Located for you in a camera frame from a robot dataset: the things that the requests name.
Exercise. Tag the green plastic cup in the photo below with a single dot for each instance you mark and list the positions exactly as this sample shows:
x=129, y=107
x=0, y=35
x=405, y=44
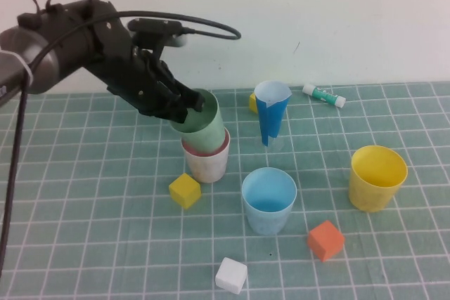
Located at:
x=204, y=131

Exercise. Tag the white zip tie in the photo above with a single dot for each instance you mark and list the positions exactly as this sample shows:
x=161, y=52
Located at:
x=24, y=66

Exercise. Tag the yellow foam cube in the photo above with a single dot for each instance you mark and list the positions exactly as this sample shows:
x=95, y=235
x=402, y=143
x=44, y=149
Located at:
x=185, y=191
x=253, y=103

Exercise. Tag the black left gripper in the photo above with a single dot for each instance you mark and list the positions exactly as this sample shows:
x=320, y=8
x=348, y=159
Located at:
x=119, y=68

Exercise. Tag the green white glue stick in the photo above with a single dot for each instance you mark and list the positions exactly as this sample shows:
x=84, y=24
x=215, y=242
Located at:
x=323, y=95

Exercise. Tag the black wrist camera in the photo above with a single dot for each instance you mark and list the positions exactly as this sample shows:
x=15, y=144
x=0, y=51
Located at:
x=154, y=29

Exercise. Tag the blue paper cone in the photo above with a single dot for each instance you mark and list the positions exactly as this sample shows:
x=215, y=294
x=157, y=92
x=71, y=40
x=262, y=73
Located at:
x=272, y=117

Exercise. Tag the blue plastic cup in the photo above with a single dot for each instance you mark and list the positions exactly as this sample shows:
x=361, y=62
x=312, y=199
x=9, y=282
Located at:
x=267, y=222

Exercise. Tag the clear plastic cup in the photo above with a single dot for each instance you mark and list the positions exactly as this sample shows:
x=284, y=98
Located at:
x=279, y=142

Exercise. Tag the orange foam cube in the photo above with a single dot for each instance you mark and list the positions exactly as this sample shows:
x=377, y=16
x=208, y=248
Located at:
x=325, y=240

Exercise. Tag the yellow plastic cup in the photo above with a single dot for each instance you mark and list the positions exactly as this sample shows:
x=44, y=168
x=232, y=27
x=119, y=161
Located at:
x=369, y=198

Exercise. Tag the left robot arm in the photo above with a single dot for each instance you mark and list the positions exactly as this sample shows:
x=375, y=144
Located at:
x=52, y=64

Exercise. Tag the green checkered tablecloth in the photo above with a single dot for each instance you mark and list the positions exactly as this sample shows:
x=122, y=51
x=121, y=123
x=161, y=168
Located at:
x=88, y=173

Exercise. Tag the pink plastic cup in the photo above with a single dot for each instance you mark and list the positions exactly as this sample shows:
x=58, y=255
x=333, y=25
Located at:
x=207, y=168

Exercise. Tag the white foam cube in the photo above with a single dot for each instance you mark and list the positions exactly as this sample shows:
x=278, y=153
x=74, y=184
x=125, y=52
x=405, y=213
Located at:
x=231, y=275

